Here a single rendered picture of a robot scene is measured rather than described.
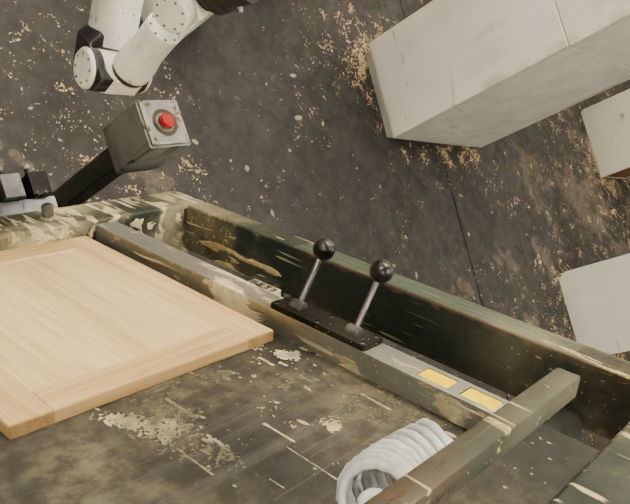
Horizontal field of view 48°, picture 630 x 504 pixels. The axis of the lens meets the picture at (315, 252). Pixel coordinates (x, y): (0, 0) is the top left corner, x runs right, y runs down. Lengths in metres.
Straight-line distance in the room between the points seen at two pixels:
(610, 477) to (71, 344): 0.74
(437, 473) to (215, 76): 2.89
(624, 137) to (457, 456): 5.69
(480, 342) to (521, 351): 0.07
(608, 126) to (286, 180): 3.48
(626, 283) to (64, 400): 4.17
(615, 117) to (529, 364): 5.03
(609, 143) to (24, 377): 5.51
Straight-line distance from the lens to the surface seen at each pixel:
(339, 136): 3.64
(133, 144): 1.74
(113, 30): 1.42
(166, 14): 1.23
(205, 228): 1.66
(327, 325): 1.12
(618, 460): 0.84
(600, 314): 4.91
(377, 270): 1.09
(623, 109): 6.14
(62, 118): 2.75
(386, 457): 0.54
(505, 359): 1.23
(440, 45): 3.76
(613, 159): 6.12
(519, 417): 0.53
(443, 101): 3.69
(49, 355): 1.09
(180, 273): 1.35
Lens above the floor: 2.24
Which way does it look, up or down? 44 degrees down
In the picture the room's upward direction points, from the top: 67 degrees clockwise
